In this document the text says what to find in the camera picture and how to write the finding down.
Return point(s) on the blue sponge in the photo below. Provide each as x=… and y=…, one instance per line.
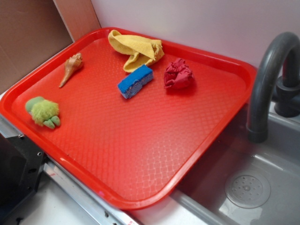
x=135, y=81

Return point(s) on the brown cardboard panel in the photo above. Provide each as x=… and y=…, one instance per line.
x=32, y=31

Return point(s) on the red plastic tray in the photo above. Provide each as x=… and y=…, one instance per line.
x=131, y=152

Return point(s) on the brown spiral seashell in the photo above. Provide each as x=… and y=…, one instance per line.
x=72, y=65

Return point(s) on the silver metal rail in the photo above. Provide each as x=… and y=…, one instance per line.
x=61, y=199

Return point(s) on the yellow cloth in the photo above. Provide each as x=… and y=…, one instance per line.
x=141, y=50

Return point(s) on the grey toy sink basin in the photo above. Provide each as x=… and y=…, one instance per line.
x=237, y=182

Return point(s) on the grey toy faucet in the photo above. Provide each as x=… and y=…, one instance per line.
x=278, y=80

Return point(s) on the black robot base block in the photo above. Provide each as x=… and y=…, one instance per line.
x=21, y=165

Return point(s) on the green plush toy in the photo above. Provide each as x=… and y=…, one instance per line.
x=44, y=112

